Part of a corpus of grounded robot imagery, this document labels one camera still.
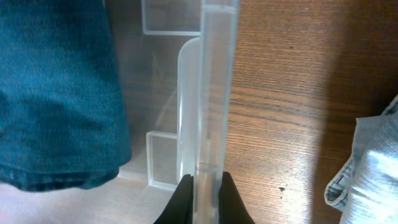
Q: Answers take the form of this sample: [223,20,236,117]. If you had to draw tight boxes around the clear plastic storage container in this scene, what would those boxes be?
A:
[105,0,239,223]

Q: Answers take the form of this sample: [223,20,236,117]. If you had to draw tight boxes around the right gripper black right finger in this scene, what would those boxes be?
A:
[218,172,254,224]

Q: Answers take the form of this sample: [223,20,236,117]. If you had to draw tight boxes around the light blue folded jeans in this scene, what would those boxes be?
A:
[324,99,397,224]

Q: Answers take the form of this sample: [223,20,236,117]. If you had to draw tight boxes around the dark blue jeans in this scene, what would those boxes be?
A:
[1,0,132,192]

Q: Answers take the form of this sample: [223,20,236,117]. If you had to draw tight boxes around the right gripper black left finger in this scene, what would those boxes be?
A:
[154,174,193,224]

